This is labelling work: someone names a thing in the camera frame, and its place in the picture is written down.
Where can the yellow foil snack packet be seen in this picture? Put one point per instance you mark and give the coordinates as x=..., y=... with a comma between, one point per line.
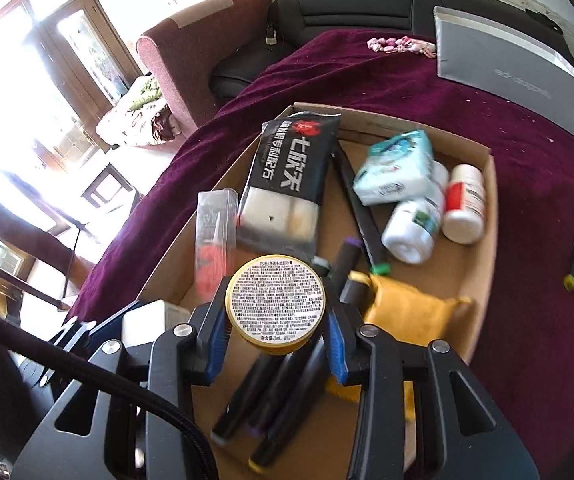
x=410, y=315

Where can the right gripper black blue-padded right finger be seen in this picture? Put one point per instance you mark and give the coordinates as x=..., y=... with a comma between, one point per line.
x=422, y=414

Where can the maroon armchair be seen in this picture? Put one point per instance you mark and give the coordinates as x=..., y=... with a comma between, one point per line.
x=182, y=50

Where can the yellow round cream jar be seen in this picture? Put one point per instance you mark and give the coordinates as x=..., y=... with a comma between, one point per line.
x=276, y=303

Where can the teal tissue pack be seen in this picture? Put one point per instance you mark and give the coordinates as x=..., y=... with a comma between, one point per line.
x=395, y=169

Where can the white bottle green label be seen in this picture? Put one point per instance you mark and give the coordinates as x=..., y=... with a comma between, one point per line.
x=414, y=224

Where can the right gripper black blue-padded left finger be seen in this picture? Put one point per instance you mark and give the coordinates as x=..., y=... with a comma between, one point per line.
x=127, y=411

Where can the black snack pouch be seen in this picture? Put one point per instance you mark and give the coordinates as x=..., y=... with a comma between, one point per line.
x=279, y=207

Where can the white bottle red label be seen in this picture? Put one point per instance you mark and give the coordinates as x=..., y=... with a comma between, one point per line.
x=463, y=220

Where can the black marker green cap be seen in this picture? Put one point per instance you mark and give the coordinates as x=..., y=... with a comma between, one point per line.
x=375, y=253

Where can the clear pack red item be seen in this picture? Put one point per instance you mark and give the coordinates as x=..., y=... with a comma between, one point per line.
x=215, y=240

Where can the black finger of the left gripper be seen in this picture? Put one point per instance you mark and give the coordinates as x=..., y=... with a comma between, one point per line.
x=84, y=338

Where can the black marker purple cap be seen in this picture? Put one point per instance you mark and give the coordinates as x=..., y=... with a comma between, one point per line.
x=264, y=392

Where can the brown cardboard box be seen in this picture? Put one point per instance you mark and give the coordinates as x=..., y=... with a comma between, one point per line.
x=321, y=449

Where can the purple velvet bedspread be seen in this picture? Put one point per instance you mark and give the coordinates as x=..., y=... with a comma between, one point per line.
x=525, y=354

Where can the grey shoe box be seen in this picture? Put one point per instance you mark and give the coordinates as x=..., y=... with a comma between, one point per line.
x=498, y=59

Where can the black sofa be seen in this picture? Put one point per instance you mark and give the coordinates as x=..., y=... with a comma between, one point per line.
x=292, y=23

